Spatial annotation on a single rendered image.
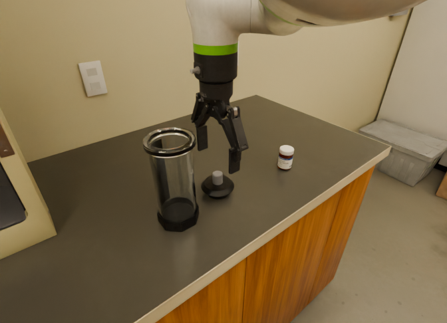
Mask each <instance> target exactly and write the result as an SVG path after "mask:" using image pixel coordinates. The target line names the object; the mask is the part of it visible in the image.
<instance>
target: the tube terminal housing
mask: <svg viewBox="0 0 447 323"><path fill-rule="evenodd" d="M0 123H1V125H2V128H3V130H4V132H5V134H6V136H7V138H8V140H9V142H10V144H11V146H12V148H13V150H14V152H15V154H14V155H12V156H7V157H4V158H1V156H0V162H1V164H2V166H3V168H4V170H5V171H6V173H7V175H8V177H9V179H10V180H11V183H12V184H13V187H14V188H15V190H16V192H17V194H18V196H19V198H20V199H21V201H22V203H23V205H24V207H25V209H26V210H25V216H26V219H25V220H24V221H23V222H21V223H18V224H16V225H14V226H11V227H8V228H6V229H3V230H1V231H0V260H1V259H3V258H5V257H8V256H9V255H12V254H14V253H17V252H19V251H21V250H23V249H26V248H28V247H30V246H32V245H35V244H37V243H40V242H41V241H44V240H46V239H48V238H51V237H53V236H55V235H57V232H56V230H55V226H54V224H53V220H52V218H51V214H50V212H49V209H48V207H47V204H46V203H45V200H44V199H43V196H42V195H41V192H40V190H39V188H38V186H37V184H36V182H35V179H34V177H33V175H32V173H31V171H30V169H29V166H28V165H27V162H26V161H25V158H24V157H23V154H22V152H21V150H20V148H19V146H18V144H17V141H16V139H15V137H14V135H13V133H12V131H11V129H10V127H9V125H8V123H7V121H6V118H5V116H4V114H3V112H2V110H1V108H0Z"/></svg>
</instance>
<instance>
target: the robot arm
mask: <svg viewBox="0 0 447 323"><path fill-rule="evenodd" d="M425 1H427V0H186V9H187V12H188V16H189V20H190V25H191V29H192V38H193V49H194V68H193V69H190V73H191V74H194V75H195V77H196V78H197V79H198V80H199V84H200V92H197V93H196V103H195V105H194V110H193V113H192V117H191V122H192V123H194V124H195V127H196V133H197V144H198V151H202V150H204V149H206V148H208V131H207V126H206V125H205V124H206V122H207V120H208V119H209V117H214V118H215V119H216V120H217V121H218V123H219V124H220V125H222V128H223V130H224V132H225V134H226V137H227V139H228V141H229V144H230V146H231V148H230V149H229V174H233V173H235V172H237V171H239V169H240V161H241V152H242V151H244V150H246V149H248V148H249V146H248V143H247V139H246V136H245V132H244V129H243V124H242V121H241V117H240V108H239V106H235V107H233V106H231V105H230V103H229V100H230V98H231V96H232V95H233V80H234V79H235V78H236V77H237V51H238V37H239V36H240V35H241V34H242V33H257V34H266V35H277V36H287V35H291V34H293V33H296V32H297V31H299V30H300V29H302V28H303V27H332V26H338V25H348V24H352V23H360V22H363V21H370V20H373V19H379V18H382V17H387V16H389V15H393V14H395V13H399V12H402V11H405V10H407V9H410V8H412V7H415V6H417V5H419V4H421V3H423V2H425ZM226 116H227V118H226V119H224V118H225V117H226ZM222 119H224V120H222Z"/></svg>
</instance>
